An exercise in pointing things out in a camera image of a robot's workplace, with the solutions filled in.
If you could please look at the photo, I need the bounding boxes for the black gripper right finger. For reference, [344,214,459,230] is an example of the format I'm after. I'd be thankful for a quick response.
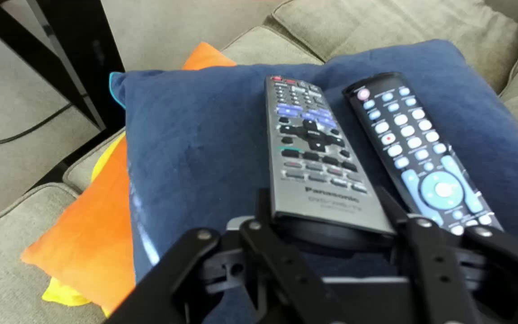
[375,185,518,324]

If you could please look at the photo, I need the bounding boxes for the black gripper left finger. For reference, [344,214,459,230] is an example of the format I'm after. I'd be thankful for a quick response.
[105,187,357,324]

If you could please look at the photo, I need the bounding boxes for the navy blue pillow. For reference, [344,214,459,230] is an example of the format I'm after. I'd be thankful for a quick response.
[109,38,518,324]

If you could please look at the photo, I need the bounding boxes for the orange pillow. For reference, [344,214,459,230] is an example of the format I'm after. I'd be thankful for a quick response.
[21,41,238,318]

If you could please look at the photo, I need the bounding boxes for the grey-green fabric sofa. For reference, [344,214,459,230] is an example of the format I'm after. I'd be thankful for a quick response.
[0,0,518,324]

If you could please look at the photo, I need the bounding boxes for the wooden table, black legs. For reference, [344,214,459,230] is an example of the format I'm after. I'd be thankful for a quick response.
[0,0,129,131]

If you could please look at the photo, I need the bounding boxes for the black cable on floor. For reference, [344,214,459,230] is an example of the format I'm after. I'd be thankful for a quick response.
[0,102,75,147]

